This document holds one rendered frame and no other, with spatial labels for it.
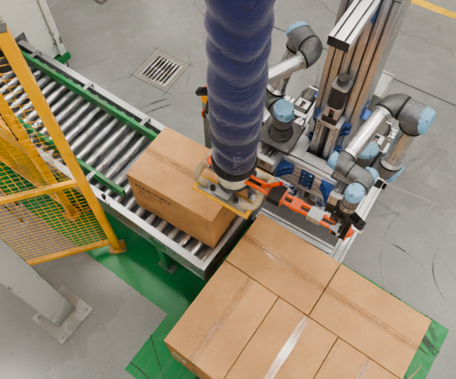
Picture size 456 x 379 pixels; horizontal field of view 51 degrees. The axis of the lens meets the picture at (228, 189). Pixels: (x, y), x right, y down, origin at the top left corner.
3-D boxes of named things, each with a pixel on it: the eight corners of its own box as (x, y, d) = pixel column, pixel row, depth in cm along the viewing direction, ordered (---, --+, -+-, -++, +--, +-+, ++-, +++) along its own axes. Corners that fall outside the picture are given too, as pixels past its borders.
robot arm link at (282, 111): (278, 133, 267) (280, 118, 256) (266, 116, 273) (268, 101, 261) (296, 125, 270) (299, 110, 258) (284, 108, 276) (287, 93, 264)
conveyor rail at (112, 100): (25, 59, 393) (17, 42, 376) (31, 56, 395) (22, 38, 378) (258, 204, 328) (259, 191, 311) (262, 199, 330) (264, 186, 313)
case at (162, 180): (137, 204, 312) (126, 173, 277) (171, 160, 328) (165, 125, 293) (214, 249, 296) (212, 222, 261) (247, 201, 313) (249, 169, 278)
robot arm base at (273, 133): (275, 117, 285) (277, 107, 276) (297, 128, 281) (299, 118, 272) (262, 134, 279) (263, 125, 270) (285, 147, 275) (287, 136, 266)
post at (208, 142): (206, 174, 386) (199, 93, 299) (211, 169, 389) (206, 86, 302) (213, 179, 384) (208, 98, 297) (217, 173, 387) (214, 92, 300)
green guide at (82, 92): (10, 53, 376) (6, 44, 368) (21, 44, 380) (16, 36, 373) (168, 151, 331) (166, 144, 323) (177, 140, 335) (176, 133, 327)
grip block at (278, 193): (264, 200, 237) (265, 194, 232) (273, 186, 241) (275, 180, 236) (278, 208, 235) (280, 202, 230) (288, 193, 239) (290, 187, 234)
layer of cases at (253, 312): (170, 353, 305) (163, 340, 270) (256, 237, 344) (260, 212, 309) (333, 480, 272) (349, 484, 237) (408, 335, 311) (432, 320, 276)
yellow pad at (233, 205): (191, 189, 252) (191, 184, 247) (202, 175, 256) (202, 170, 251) (247, 219, 243) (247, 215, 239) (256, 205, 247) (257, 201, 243)
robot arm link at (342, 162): (390, 79, 214) (326, 159, 204) (412, 91, 210) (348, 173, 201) (385, 92, 225) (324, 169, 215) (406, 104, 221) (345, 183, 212)
